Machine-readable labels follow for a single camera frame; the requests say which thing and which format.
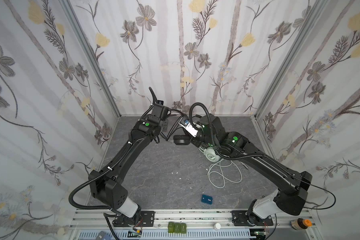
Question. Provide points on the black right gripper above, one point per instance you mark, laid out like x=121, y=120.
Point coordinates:
x=182, y=139

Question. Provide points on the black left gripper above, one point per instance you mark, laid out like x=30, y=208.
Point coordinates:
x=164, y=120

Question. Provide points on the black blue headphones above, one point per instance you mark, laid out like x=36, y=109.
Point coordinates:
x=177, y=135

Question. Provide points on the mint green headphones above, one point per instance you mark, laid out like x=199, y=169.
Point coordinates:
x=217, y=168

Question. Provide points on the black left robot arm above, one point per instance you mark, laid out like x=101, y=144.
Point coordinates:
x=97, y=182

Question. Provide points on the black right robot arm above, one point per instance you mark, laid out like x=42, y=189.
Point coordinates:
x=291, y=194

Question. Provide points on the small blue block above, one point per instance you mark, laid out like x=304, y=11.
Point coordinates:
x=207, y=199

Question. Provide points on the white round cap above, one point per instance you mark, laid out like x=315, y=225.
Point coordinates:
x=217, y=226

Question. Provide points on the green terminal block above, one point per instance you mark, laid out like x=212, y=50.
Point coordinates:
x=177, y=228

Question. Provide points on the orange emergency stop button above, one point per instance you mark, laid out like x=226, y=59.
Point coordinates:
x=301, y=224

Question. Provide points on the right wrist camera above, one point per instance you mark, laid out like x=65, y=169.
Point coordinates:
x=186, y=124

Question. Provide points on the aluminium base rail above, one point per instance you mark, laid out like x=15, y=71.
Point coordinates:
x=92, y=225

